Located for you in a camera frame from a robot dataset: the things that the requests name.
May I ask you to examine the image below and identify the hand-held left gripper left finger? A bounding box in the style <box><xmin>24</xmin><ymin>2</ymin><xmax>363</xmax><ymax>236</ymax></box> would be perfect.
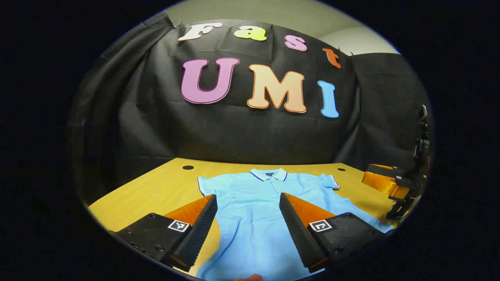
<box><xmin>111</xmin><ymin>194</ymin><xmax>218</xmax><ymax>272</ymax></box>

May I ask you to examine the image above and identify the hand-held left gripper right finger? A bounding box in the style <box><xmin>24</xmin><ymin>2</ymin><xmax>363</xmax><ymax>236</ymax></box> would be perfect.
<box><xmin>279</xmin><ymin>192</ymin><xmax>391</xmax><ymax>274</ymax></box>

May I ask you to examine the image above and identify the light blue T-shirt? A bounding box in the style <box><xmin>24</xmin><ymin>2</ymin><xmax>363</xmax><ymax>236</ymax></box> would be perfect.
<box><xmin>195</xmin><ymin>168</ymin><xmax>395</xmax><ymax>281</ymax></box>

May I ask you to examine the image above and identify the black backdrop cloth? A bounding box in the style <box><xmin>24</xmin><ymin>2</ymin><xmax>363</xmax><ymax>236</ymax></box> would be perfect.
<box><xmin>66</xmin><ymin>12</ymin><xmax>432</xmax><ymax>203</ymax></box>

